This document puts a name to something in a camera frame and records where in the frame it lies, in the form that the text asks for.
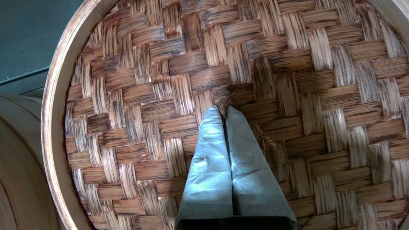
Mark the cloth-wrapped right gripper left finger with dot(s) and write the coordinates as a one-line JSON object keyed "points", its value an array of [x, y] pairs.
{"points": [[211, 166]]}

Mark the black induction cooktop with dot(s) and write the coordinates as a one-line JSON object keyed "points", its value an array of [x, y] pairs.
{"points": [[28, 32]]}

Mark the woven bamboo steamer lid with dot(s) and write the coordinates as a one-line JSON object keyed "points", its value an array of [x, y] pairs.
{"points": [[287, 80]]}

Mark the bamboo steamer basket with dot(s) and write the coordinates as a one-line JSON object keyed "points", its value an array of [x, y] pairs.
{"points": [[19, 159]]}

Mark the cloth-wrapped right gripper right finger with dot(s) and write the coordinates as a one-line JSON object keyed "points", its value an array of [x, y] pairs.
{"points": [[252, 172]]}

